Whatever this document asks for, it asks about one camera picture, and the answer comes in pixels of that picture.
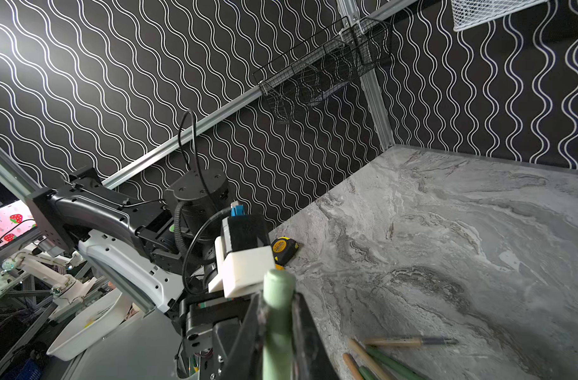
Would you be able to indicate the tan pen with dark tip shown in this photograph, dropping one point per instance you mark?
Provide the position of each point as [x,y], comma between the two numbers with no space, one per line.
[405,342]

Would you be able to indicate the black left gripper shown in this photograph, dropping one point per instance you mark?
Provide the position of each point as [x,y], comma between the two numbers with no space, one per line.
[207,336]

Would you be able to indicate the black wire basket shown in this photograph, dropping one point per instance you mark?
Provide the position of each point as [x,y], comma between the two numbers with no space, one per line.
[304,76]

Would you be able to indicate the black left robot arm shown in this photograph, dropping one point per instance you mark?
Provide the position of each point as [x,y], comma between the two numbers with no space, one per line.
[163,250]

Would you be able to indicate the green pen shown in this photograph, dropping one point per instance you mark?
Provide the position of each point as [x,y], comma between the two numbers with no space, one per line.
[402,370]

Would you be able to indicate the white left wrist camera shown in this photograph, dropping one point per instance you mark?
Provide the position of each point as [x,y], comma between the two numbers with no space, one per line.
[243,254]

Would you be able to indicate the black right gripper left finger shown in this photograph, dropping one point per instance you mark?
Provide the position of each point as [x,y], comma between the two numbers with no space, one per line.
[245,360]

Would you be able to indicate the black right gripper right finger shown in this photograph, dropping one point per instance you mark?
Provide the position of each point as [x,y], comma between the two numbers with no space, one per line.
[311,360]

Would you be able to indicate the aluminium corner frame post left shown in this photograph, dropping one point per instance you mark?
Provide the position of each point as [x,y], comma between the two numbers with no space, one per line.
[368,79]

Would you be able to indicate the yellow black tape measure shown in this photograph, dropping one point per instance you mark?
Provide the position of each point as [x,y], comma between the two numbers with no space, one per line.
[284,249]

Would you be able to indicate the white wire mesh basket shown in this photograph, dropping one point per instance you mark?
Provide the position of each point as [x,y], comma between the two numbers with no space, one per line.
[470,13]

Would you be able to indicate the orange pen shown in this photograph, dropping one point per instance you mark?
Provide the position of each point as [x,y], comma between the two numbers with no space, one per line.
[368,360]

